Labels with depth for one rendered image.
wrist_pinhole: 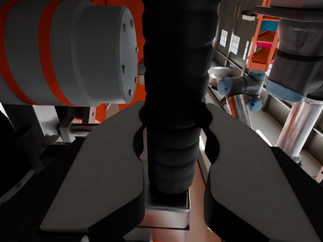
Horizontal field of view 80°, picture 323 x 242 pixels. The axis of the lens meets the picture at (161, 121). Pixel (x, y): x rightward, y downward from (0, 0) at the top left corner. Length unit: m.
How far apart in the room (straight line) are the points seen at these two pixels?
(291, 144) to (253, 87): 0.29
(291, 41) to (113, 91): 0.51
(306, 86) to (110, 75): 0.57
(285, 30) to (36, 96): 0.59
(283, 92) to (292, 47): 0.13
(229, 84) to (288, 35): 0.34
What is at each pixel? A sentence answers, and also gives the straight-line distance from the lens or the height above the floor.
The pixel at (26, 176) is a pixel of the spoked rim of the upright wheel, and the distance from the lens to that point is 0.50.
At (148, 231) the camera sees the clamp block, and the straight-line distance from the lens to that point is 0.18.
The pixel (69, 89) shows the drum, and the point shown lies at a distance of 0.26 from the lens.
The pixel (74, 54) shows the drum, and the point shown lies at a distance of 0.24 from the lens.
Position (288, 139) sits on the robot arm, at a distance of 0.90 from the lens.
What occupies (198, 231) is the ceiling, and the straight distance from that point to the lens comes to 6.55.
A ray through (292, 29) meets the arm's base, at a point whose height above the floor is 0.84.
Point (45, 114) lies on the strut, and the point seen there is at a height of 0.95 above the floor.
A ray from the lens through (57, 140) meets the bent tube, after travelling 0.38.
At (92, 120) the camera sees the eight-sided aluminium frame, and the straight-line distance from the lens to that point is 0.55.
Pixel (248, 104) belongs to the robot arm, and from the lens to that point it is 1.01.
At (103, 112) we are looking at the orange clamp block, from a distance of 0.63.
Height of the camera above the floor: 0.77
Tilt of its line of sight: 33 degrees up
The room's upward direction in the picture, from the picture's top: 179 degrees counter-clockwise
